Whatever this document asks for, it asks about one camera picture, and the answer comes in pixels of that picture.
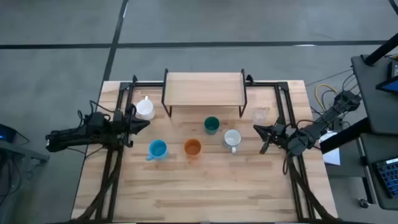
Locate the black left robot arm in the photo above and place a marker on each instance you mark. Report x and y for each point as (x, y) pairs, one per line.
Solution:
(71, 137)

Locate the black device with blue light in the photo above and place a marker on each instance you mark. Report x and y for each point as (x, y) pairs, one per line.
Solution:
(6, 135)

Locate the black slanted pole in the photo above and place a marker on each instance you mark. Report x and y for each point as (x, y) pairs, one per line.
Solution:
(381, 51)

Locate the wooden shelf with black legs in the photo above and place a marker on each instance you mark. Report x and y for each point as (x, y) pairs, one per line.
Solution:
(202, 90)

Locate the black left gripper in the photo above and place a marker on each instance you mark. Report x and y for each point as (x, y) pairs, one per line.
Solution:
(122, 127)

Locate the blue faceted mug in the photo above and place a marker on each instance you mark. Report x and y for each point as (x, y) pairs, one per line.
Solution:
(158, 149)

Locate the grey metal stand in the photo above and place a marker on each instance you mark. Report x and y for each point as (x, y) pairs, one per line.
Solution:
(18, 149)

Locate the grey caster wheel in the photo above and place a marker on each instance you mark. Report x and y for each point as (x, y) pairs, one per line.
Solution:
(363, 203)

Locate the white mug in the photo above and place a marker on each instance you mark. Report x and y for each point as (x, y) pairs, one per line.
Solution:
(145, 109)

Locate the tablet with blue screen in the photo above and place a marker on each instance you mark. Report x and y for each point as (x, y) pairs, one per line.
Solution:
(390, 85)

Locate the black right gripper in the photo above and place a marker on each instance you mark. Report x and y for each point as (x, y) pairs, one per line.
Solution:
(280, 135)

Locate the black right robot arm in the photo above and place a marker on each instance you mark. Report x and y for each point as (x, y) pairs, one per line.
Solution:
(326, 116)

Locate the floral print mug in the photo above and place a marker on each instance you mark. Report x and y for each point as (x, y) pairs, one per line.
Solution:
(232, 137)

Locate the laptop with lit keyboard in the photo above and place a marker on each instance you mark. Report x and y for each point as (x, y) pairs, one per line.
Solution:
(388, 177)

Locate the clear plastic cup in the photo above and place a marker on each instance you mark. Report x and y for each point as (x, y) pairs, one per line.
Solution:
(260, 115)

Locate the black aluminium table frame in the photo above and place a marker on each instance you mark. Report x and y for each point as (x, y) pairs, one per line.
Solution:
(279, 102)

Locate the green cup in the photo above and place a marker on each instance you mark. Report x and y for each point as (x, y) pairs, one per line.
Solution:
(211, 124)

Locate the dark grey low desk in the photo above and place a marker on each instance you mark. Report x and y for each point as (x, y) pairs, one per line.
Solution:
(373, 146)

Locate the black slanted beam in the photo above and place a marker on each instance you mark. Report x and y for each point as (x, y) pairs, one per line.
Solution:
(345, 137)

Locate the orange faceted mug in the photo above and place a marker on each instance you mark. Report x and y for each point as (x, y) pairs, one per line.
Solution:
(192, 147)

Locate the white paper sheet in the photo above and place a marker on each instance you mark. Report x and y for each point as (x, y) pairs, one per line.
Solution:
(331, 157)

